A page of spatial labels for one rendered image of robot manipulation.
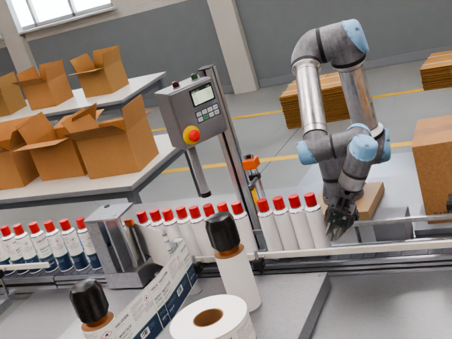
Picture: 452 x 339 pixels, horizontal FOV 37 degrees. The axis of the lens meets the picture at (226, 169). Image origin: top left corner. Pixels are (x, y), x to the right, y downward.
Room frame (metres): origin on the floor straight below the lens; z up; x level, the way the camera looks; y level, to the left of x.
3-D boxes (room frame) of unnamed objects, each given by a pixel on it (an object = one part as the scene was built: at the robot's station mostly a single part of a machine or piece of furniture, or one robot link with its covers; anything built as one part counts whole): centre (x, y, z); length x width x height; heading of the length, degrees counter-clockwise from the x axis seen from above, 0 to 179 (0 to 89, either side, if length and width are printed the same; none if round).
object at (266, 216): (1.96, -0.08, 0.98); 0.05 x 0.05 x 0.20
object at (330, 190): (2.29, -0.38, 0.91); 0.15 x 0.15 x 0.10
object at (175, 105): (2.13, 0.05, 1.38); 0.17 x 0.10 x 0.19; 117
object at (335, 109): (6.14, -1.06, 0.16); 0.64 x 0.53 x 0.31; 64
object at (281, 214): (1.94, -0.13, 0.98); 0.05 x 0.05 x 0.20
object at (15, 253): (2.48, 0.88, 0.98); 0.05 x 0.05 x 0.20
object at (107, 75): (6.37, 0.86, 0.97); 0.44 x 0.42 x 0.37; 146
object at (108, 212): (2.12, 0.41, 1.14); 0.14 x 0.11 x 0.01; 62
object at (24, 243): (2.45, 0.82, 0.98); 0.05 x 0.05 x 0.20
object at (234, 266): (1.72, 0.06, 1.03); 0.09 x 0.09 x 0.30
